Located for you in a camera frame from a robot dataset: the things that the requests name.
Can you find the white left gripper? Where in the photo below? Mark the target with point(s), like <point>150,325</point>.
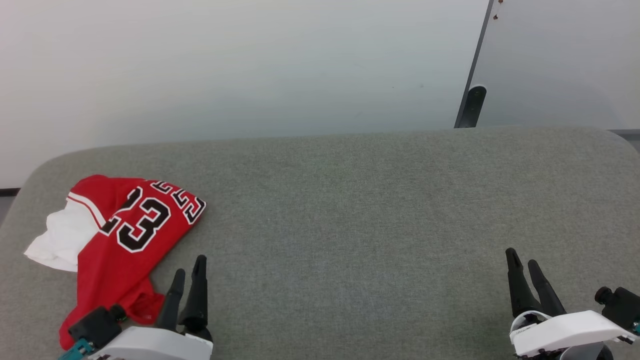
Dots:
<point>155,345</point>

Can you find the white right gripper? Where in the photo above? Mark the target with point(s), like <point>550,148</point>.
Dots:
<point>565,330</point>

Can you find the red number 23 basketball jersey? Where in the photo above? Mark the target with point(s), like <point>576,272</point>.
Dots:
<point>115,260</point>

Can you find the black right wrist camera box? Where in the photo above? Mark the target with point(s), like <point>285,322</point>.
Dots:
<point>622,305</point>

